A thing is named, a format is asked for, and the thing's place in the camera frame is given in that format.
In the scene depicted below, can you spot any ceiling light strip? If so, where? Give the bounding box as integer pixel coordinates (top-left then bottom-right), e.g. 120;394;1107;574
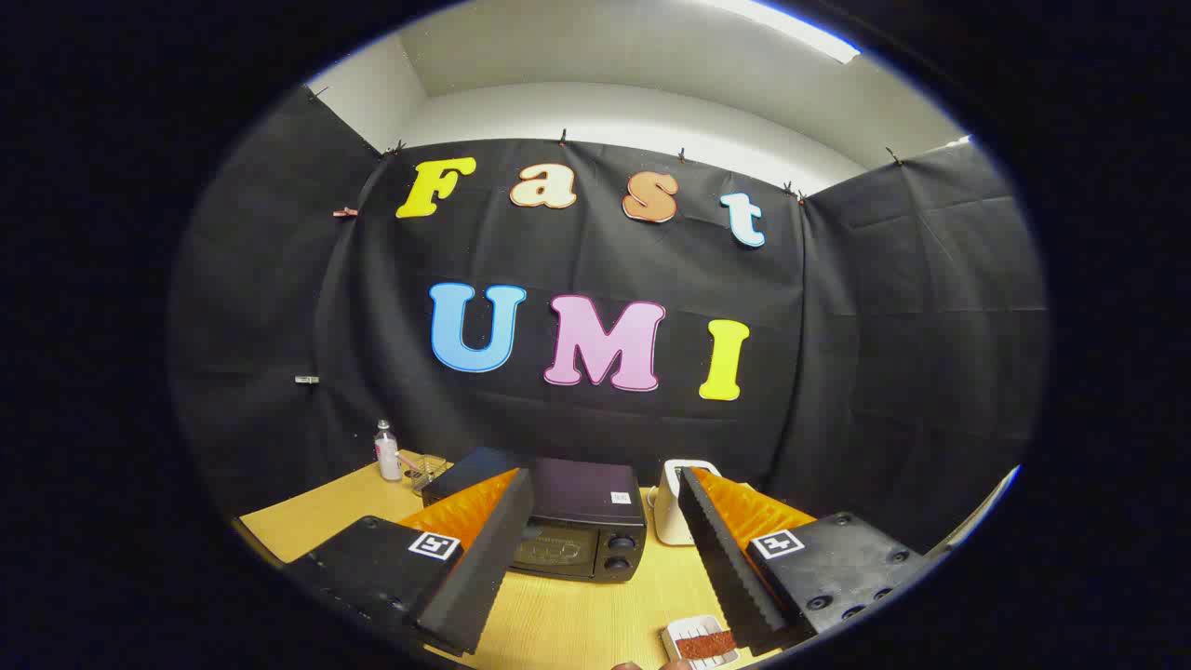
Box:
726;0;862;64

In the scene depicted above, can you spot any black toaster oven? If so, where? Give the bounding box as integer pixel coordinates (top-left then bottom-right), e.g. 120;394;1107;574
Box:
422;447;648;584

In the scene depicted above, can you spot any white rectangular dish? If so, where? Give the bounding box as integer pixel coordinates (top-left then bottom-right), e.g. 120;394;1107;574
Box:
662;615;742;669

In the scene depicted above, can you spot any white countertop appliance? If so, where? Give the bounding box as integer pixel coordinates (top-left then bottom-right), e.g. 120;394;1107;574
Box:
648;459;723;546

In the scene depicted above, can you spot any black backdrop cloth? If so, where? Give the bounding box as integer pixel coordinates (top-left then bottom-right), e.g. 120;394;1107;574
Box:
167;86;1050;559

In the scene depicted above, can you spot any clear plastic bottle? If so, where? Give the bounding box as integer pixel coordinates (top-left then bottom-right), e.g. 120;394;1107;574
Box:
374;420;403;482

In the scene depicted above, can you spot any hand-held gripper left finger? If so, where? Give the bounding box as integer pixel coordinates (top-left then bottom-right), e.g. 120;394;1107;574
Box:
284;468;536;657

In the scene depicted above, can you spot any brown meat strip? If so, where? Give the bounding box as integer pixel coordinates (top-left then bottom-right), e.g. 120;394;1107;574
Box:
676;631;736;660

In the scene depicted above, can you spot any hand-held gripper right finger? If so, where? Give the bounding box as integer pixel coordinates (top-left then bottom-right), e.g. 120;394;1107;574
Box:
677;467;931;657

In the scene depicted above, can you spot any small clear container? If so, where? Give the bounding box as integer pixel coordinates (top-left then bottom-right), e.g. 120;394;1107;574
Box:
398;452;448;492

